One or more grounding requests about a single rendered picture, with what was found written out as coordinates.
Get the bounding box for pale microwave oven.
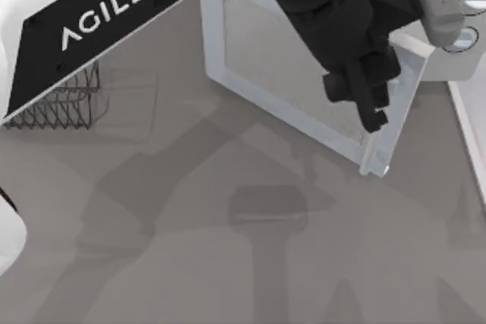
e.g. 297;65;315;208
351;0;486;83

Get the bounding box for pale microwave door with glass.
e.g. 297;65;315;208
200;0;434;179

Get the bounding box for black wire basket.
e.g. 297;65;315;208
2;58;112;131

